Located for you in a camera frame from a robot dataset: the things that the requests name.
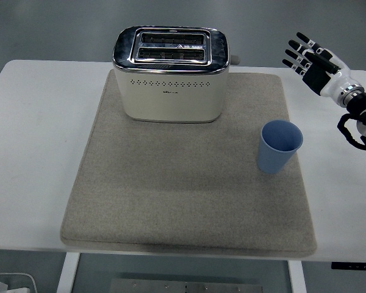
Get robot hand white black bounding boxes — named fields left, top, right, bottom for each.
left=281, top=32, right=354, bottom=99

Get light blue plastic cup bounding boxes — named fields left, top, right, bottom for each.
left=256, top=119, right=304, bottom=175

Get cream two-slot toaster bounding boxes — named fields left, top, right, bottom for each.
left=112, top=25, right=242, bottom=124

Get beige fabric mat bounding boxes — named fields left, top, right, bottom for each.
left=60, top=69, right=318, bottom=256

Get black table control panel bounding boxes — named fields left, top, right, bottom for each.
left=331, top=261, right=366, bottom=271

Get white table leg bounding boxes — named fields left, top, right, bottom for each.
left=287, top=259, right=307, bottom=293
left=56, top=252, right=81, bottom=293

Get white plastic bin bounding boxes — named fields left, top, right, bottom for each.
left=0, top=272, right=38, bottom=293

